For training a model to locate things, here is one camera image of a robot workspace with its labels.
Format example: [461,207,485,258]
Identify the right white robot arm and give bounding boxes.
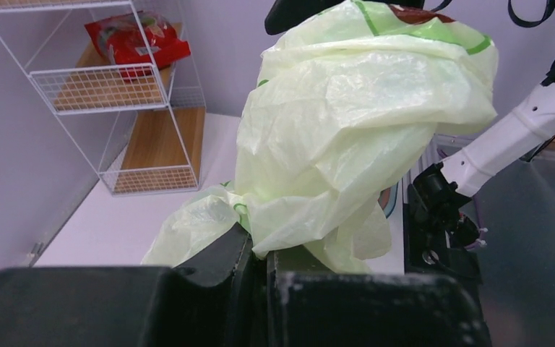
[238,1,555,243]

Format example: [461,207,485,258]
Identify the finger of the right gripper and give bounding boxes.
[264,0,341,35]

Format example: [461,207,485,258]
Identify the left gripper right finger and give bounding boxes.
[266,247,491,346]

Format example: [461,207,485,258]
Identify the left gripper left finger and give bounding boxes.
[0,225,251,346]

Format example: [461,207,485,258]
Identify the green plastic grocery bag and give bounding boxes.
[143,1,498,273]

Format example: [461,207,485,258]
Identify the red snack bag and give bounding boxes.
[85,11,191,81]

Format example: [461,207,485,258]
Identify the white wire wooden shelf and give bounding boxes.
[0,1,206,196]

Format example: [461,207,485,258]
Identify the teal plastic tray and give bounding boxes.
[377,184,399,218]

